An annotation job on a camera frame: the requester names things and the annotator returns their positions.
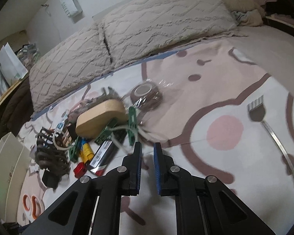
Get red lighter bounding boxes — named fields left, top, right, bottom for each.
left=73, top=162, right=87, bottom=179

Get white storage box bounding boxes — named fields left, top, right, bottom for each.
left=0, top=132, right=31, bottom=222

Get crumpled beige blanket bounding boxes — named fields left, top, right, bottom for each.
left=222, top=0, right=266, bottom=27

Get left beige textured pillow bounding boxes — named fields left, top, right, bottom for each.
left=29, top=21, right=113, bottom=112

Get brown tape roll in wrap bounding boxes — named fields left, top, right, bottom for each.
left=130, top=82, right=163, bottom=111

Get green clip with white cord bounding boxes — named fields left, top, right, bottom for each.
left=94, top=106, right=139, bottom=154

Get white orange scissors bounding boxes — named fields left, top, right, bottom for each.
left=22, top=194, right=43, bottom=221

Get hanging white wall pouch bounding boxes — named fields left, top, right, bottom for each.
left=60, top=0, right=83, bottom=18

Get pink hair clip pile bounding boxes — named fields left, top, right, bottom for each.
left=68, top=87, right=120, bottom=124

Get wooden oval box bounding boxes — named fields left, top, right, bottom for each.
left=75, top=99, right=128, bottom=138

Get cartoon print bed blanket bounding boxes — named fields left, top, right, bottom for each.
left=17, top=26, right=294, bottom=234

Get beige textured pillow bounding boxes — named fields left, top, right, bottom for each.
left=29, top=21, right=113, bottom=112
left=102, top=0, right=238, bottom=68

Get black lighter with barcode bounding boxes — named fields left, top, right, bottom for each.
left=87, top=140, right=113, bottom=177

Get white paper bag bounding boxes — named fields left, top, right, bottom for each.
left=0, top=42, right=28, bottom=87

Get brown claw hair clip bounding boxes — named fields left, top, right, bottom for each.
left=34, top=127, right=70, bottom=190

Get right beige textured pillow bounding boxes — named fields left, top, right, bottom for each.
left=102, top=0, right=238, bottom=68

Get metal back scratcher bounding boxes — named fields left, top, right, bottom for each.
left=247, top=95, right=294, bottom=181

